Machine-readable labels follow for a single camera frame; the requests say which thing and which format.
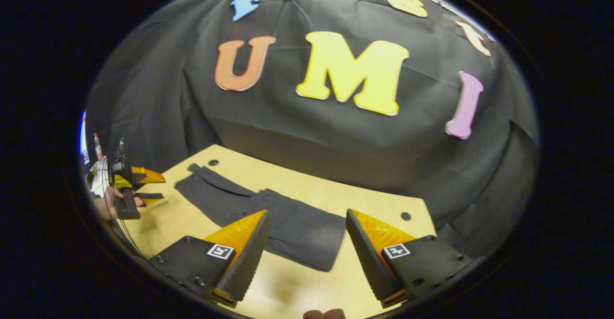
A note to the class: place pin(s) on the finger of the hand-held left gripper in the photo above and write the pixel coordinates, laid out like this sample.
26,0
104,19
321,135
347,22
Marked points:
149,197
148,176

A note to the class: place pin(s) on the black backdrop cloth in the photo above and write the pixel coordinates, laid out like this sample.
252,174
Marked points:
336,141

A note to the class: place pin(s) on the white and red equipment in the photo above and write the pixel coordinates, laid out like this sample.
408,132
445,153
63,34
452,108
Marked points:
100,177

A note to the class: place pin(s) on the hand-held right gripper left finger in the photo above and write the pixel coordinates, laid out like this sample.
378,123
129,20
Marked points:
247,261

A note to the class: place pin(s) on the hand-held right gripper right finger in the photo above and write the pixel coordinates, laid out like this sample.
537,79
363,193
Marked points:
371,261

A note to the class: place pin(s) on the black jeans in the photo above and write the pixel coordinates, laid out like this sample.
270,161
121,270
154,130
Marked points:
288,228

